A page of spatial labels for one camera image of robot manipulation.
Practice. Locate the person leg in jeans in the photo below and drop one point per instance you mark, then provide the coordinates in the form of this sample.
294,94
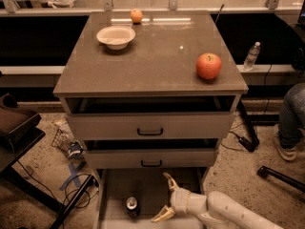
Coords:
292,116

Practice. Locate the black chair leg right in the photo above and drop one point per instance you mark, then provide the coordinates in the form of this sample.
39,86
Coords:
264,171

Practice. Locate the dark chair left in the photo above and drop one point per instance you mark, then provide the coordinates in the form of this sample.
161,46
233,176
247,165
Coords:
18,131

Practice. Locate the clear water bottle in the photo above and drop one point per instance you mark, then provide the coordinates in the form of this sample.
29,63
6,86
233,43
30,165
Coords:
251,57

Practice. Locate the pepsi can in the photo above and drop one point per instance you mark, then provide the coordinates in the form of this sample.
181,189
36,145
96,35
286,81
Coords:
132,206

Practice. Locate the red apple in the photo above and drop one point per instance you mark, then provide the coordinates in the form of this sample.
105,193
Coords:
208,66

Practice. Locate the wire basket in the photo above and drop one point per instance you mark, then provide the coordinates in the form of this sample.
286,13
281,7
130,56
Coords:
62,140

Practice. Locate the orange fruit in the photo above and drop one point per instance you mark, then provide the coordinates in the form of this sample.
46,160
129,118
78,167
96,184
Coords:
136,16

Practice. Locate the grey drawer cabinet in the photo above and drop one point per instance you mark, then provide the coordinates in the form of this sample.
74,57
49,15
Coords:
155,75

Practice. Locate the blue tape cross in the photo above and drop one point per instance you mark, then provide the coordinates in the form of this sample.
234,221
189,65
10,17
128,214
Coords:
74,169

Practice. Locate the middle drawer with handle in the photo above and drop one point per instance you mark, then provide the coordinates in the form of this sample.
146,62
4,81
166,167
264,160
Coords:
126,159

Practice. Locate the top drawer with handle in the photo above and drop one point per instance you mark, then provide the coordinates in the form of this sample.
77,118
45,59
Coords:
149,126

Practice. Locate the black power adapter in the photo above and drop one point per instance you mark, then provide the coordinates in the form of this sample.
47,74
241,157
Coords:
246,143

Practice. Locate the drawer with handle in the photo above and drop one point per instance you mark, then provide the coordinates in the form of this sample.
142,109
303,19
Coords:
126,159
149,126

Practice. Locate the white sneaker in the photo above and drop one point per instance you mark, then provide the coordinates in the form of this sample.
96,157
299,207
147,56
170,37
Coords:
286,154

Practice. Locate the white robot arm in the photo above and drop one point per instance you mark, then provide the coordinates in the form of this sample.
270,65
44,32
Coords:
214,210

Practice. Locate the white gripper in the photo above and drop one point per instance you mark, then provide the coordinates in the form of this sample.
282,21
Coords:
178,199

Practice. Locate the open bottom drawer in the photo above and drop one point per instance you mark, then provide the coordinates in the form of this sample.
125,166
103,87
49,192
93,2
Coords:
151,189

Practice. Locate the black table leg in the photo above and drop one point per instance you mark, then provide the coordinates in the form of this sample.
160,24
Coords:
254,139

